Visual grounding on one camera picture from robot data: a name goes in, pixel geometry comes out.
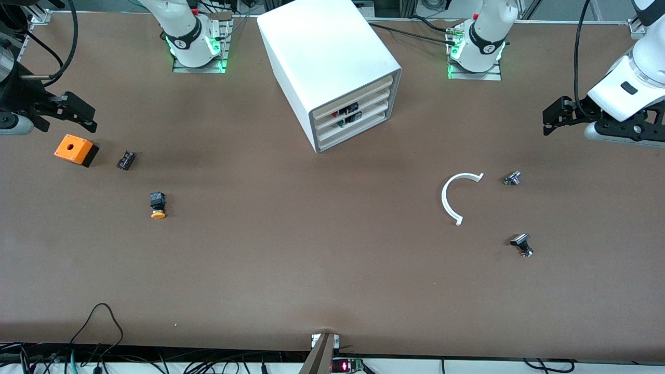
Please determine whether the orange box black base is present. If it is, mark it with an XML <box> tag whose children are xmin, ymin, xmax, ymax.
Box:
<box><xmin>54</xmin><ymin>134</ymin><xmax>99</xmax><ymax>168</ymax></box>

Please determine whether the white curved plastic arc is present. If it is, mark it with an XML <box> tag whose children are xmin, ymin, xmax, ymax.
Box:
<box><xmin>441</xmin><ymin>172</ymin><xmax>485</xmax><ymax>226</ymax></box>

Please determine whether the device with red display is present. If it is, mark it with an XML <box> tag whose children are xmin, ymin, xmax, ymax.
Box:
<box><xmin>331</xmin><ymin>357</ymin><xmax>364</xmax><ymax>373</ymax></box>

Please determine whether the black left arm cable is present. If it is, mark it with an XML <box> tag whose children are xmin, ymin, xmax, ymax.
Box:
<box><xmin>573</xmin><ymin>0</ymin><xmax>593</xmax><ymax>117</ymax></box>

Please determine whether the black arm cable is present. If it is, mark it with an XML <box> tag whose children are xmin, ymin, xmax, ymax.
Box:
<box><xmin>573</xmin><ymin>0</ymin><xmax>593</xmax><ymax>117</ymax></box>
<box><xmin>0</xmin><ymin>0</ymin><xmax>79</xmax><ymax>86</ymax></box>

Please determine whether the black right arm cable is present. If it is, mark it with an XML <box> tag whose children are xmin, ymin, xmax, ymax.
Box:
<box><xmin>0</xmin><ymin>0</ymin><xmax>79</xmax><ymax>86</ymax></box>

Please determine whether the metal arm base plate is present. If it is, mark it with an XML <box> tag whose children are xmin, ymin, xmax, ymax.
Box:
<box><xmin>447</xmin><ymin>23</ymin><xmax>503</xmax><ymax>82</ymax></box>
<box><xmin>171</xmin><ymin>13</ymin><xmax>231</xmax><ymax>74</ymax></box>

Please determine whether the black capped switch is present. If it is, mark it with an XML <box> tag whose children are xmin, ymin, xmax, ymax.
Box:
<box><xmin>510</xmin><ymin>233</ymin><xmax>534</xmax><ymax>258</ymax></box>

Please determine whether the black cable to base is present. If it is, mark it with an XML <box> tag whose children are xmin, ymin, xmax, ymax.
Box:
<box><xmin>409</xmin><ymin>15</ymin><xmax>460</xmax><ymax>35</ymax></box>
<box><xmin>367</xmin><ymin>22</ymin><xmax>454</xmax><ymax>44</ymax></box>

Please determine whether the thin black looped cable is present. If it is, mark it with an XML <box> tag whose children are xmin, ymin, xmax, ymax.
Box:
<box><xmin>68</xmin><ymin>303</ymin><xmax>125</xmax><ymax>362</ymax></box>

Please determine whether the camera mounting post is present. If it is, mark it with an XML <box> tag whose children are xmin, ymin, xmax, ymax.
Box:
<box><xmin>299</xmin><ymin>332</ymin><xmax>341</xmax><ymax>374</ymax></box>

